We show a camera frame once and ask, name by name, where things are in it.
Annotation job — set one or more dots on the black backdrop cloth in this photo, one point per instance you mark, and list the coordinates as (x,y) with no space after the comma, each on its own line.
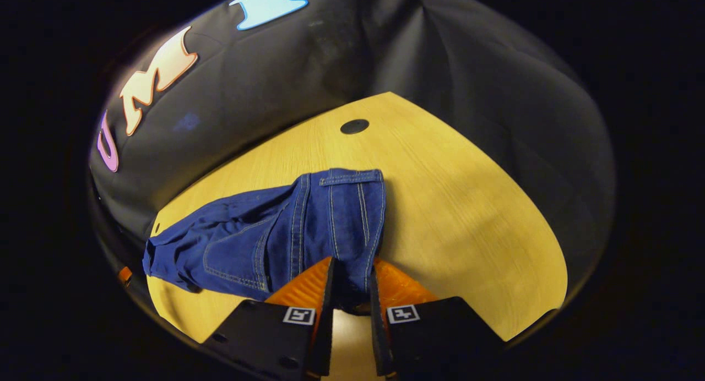
(330,67)

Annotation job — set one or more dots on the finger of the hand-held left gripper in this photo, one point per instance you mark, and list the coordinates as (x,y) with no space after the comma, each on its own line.
(125,275)

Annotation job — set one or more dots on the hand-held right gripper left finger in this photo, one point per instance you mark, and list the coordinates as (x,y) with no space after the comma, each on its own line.
(325,326)

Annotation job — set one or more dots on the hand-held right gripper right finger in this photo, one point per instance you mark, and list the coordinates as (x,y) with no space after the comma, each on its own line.
(379,337)

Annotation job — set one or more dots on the blue denim jeans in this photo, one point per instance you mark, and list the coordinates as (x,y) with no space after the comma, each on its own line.
(330,221)

